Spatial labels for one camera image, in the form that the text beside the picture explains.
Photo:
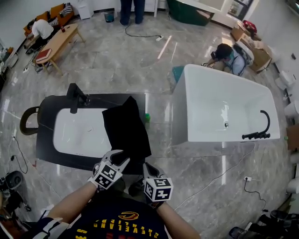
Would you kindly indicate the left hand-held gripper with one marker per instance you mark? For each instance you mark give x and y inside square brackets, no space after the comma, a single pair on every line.
[106,175]

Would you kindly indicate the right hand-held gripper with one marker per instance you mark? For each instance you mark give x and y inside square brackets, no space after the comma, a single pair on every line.
[157,190]

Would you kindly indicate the black cloth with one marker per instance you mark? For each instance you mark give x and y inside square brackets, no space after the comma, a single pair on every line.
[127,130]

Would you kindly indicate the person's right forearm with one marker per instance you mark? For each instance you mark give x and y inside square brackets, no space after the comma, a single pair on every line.
[177,224]

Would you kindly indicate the person's left forearm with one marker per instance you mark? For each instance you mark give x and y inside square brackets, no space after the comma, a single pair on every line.
[72,201]

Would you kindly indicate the red cloth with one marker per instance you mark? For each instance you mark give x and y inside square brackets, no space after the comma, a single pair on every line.
[250,26]

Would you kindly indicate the olive trousers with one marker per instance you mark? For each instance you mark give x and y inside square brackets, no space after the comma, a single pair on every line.
[135,189]

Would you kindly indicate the white sink basin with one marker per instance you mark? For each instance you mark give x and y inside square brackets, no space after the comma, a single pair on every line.
[79,133]

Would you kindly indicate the green bottle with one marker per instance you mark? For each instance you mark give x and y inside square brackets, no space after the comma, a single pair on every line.
[147,117]

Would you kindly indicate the navy shirt with yellow print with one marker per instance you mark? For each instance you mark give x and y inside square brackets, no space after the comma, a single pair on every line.
[116,221]

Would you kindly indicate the black vanity top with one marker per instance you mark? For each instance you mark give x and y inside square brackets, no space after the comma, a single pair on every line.
[46,140]

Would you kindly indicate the black sink faucet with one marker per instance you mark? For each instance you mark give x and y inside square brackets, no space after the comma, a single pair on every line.
[76,98]

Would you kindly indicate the white floor socket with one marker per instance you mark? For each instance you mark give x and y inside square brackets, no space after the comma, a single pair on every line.
[247,178]

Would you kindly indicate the white bathtub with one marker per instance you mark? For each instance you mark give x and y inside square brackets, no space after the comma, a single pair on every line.
[222,105]

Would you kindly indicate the black round chair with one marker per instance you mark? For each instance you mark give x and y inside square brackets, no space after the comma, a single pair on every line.
[24,121]

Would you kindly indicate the teal floor mat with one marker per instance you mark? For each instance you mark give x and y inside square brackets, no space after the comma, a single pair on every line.
[178,73]

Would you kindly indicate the black bathtub faucet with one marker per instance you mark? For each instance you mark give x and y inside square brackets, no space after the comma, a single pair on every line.
[267,126]

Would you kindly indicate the red book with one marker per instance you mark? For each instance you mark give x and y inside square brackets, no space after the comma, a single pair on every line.
[44,54]

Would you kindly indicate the wooden coffee table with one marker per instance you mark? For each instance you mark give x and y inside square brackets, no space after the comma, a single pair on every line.
[60,44]

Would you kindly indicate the white power strip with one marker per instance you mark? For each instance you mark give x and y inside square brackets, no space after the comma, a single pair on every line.
[159,38]

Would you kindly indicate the red cup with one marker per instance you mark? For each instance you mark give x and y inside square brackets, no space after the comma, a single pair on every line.
[63,30]

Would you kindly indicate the white toilet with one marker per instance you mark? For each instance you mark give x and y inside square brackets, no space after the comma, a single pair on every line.
[286,78]
[293,110]
[294,185]

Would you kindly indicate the dark waste bin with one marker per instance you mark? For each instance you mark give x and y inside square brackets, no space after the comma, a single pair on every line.
[109,16]

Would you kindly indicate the brown cardboard box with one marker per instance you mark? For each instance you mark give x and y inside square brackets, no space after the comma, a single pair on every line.
[294,137]

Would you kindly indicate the orange sofa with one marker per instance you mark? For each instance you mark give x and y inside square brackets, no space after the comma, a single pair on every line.
[63,17]

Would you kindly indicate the white cabinet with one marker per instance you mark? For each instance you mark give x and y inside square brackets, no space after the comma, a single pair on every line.
[85,9]

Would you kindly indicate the white side table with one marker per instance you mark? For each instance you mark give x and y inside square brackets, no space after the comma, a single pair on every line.
[155,7]

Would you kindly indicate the open cardboard boxes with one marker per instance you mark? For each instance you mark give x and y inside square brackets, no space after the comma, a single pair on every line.
[259,53]

